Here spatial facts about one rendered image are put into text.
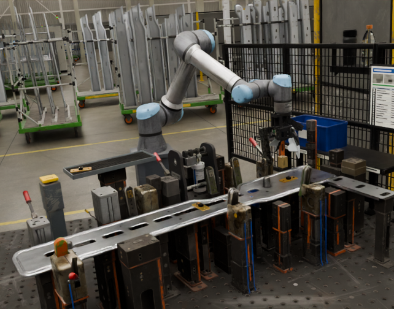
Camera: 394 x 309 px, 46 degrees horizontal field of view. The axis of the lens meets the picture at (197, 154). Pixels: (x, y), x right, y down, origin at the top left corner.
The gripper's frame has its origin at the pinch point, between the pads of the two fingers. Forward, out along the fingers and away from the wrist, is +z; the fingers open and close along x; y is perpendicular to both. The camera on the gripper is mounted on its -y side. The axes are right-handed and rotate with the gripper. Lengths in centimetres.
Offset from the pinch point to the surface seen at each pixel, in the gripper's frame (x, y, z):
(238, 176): -13.8, 17.6, 8.9
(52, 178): -31, 95, -5
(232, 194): 15.6, 41.7, 2.7
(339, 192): 22.3, -7.4, 13.5
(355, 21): -121, -188, -48
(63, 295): 23, 109, 13
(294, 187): 9.6, 5.4, 11.4
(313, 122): -13.8, -30.0, -7.1
